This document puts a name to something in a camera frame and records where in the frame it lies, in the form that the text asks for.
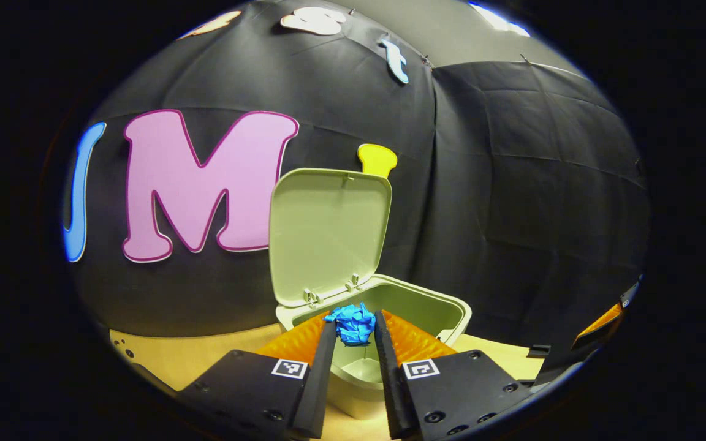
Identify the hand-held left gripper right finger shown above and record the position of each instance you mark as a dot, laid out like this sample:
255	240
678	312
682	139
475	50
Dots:
393	392

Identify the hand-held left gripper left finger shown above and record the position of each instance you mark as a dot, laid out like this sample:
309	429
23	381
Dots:
316	392

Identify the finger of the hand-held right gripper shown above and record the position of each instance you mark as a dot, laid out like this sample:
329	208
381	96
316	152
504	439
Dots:
601	324

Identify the blue paper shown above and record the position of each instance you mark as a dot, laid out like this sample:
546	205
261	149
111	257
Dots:
353	324

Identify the green desktop garbage bin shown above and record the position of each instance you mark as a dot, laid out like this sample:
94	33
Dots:
328	233

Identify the wooden desktop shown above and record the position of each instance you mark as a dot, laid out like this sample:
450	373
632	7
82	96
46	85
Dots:
206	355

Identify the black backdrop cloth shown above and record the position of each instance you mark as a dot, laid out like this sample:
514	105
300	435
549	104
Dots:
512	184

